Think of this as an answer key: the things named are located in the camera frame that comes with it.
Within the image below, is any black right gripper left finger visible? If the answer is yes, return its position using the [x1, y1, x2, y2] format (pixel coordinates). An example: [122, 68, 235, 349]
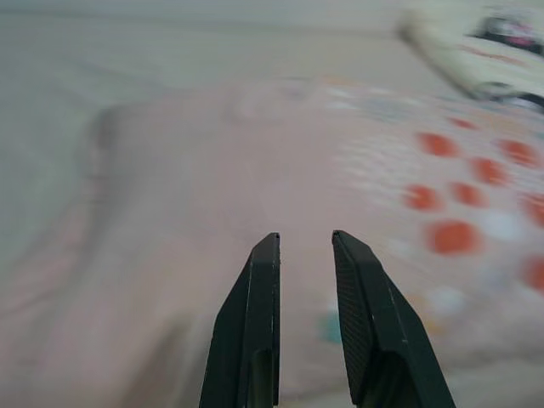
[198, 231, 281, 408]

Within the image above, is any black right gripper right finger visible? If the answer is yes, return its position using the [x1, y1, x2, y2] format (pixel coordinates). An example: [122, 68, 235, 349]
[331, 229, 458, 408]

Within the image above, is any pink spotted pillow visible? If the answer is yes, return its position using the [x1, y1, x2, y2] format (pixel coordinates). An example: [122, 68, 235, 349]
[0, 78, 544, 408]

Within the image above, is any cream cartoon print blanket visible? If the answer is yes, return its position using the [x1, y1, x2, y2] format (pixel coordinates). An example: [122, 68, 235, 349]
[394, 0, 544, 103]

